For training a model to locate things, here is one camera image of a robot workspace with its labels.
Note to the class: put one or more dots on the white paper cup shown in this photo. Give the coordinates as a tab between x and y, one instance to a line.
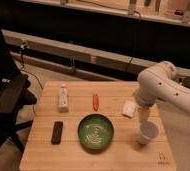
147	132

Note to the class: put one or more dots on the black remote control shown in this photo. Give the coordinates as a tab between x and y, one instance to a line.
57	132

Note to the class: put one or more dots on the green ceramic bowl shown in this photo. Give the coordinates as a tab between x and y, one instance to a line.
95	132

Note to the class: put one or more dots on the yellow cylindrical pusher tool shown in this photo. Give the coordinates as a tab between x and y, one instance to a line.
143	114

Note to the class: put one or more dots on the orange red marker pen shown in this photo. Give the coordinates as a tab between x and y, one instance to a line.
95	102

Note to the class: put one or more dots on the white tube bottle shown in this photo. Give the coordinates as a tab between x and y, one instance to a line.
63	99

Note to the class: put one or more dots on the black office chair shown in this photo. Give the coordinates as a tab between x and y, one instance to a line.
14	94

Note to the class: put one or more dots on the white sponge block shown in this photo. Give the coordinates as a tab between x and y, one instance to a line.
129	108

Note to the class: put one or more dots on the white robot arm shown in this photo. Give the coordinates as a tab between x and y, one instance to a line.
158	81

